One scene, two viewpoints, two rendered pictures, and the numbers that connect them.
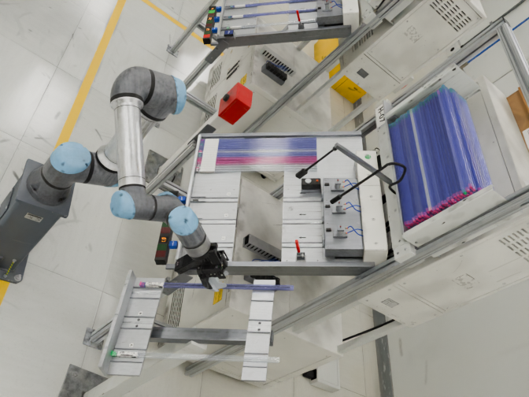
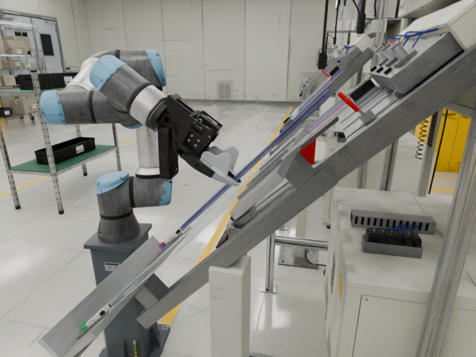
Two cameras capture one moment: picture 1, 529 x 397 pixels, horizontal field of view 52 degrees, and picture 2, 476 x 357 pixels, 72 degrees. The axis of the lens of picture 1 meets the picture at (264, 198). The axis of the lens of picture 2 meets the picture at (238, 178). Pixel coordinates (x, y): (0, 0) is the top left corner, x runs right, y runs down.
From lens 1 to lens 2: 1.45 m
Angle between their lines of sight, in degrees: 45
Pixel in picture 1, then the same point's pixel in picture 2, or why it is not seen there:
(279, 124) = (378, 171)
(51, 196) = (111, 230)
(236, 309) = (361, 281)
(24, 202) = (90, 246)
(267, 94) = not seen: hidden behind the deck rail
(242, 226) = (346, 213)
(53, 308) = not seen: outside the picture
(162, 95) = (130, 57)
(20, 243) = (125, 313)
